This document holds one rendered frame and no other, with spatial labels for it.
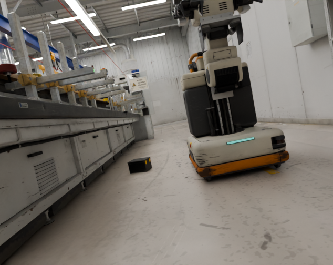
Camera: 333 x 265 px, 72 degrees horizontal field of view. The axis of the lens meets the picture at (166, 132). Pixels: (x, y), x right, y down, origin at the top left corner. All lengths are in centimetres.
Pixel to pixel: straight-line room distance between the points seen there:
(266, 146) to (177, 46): 1141
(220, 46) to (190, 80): 35
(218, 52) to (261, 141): 67
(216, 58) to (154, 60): 1099
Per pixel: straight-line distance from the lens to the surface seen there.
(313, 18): 324
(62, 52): 179
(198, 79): 188
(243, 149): 162
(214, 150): 157
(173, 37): 1296
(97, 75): 147
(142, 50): 1278
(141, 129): 607
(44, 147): 177
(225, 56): 169
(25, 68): 129
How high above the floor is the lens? 51
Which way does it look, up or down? 4 degrees down
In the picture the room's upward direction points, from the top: 11 degrees counter-clockwise
